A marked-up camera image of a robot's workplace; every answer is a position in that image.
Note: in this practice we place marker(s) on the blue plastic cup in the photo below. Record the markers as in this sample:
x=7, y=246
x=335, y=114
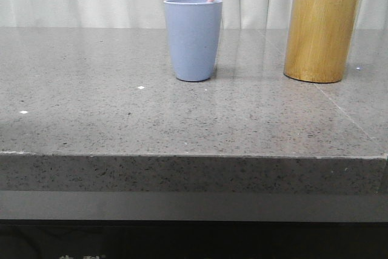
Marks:
x=193, y=28

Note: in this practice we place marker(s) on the bamboo cylinder holder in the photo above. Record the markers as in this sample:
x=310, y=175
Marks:
x=319, y=38

